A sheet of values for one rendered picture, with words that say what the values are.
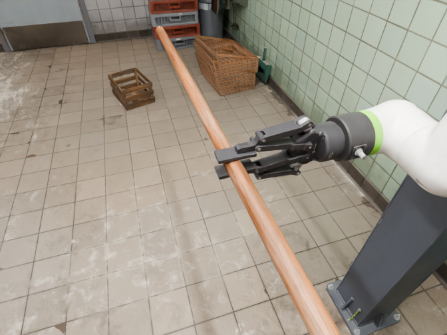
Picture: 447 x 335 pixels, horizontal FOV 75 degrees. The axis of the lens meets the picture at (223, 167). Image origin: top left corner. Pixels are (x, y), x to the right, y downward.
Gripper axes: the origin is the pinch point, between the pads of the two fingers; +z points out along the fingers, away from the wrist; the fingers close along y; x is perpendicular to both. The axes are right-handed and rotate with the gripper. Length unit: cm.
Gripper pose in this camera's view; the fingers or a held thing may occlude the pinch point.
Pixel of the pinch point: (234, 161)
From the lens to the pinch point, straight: 52.4
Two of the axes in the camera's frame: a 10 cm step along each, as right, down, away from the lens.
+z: -9.5, 2.1, -2.1
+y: 0.1, 7.3, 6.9
